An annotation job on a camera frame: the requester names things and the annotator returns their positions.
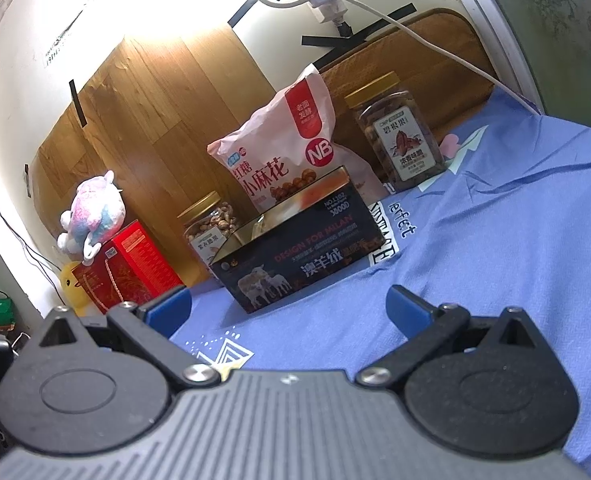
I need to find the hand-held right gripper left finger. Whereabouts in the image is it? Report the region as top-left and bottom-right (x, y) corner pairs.
(22, 284), (223, 389)

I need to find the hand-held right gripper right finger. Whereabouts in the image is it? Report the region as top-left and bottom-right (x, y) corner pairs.
(355, 284), (556, 391)

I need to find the black printed box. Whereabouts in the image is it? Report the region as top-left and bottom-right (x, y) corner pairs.
(209, 165), (382, 315)

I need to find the red gift box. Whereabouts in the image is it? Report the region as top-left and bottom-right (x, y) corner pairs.
(72, 220), (185, 317)

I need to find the nut jar white label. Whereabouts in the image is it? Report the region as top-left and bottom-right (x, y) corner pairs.
(176, 191), (241, 278)

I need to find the yellow duck toy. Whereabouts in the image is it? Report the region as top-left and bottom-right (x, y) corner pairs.
(58, 260), (92, 317)

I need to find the pink white plush toy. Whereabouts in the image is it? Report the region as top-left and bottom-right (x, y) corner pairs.
(56, 170), (127, 267)

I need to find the blue printed bedsheet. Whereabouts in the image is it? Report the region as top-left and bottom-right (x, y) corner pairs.
(168, 85), (591, 480)

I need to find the pecan jar dark label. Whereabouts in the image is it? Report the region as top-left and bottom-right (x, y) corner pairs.
(344, 71), (449, 193)

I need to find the large pink snack bag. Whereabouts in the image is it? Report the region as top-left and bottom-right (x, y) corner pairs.
(206, 64), (385, 213)

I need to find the frosted glass door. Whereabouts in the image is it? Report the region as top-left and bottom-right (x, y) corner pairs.
(480, 0), (591, 121)

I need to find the white cable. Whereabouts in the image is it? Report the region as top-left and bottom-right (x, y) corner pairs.
(320, 0), (541, 116)

